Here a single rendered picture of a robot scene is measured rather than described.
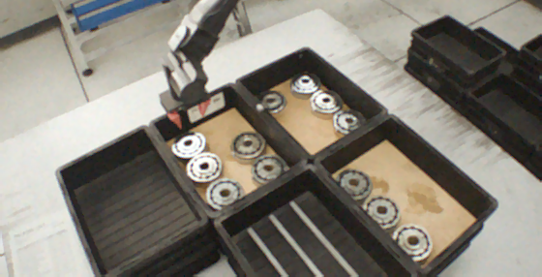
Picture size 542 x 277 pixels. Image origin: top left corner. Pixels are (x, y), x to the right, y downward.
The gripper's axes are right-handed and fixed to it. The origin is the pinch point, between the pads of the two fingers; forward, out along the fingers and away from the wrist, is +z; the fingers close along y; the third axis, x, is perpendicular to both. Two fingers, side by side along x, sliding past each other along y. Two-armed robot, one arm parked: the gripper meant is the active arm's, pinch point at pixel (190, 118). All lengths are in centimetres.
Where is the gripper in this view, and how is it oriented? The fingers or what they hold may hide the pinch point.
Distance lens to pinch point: 104.2
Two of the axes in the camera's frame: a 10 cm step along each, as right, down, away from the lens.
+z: 0.5, 6.5, 7.5
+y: 8.2, -4.5, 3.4
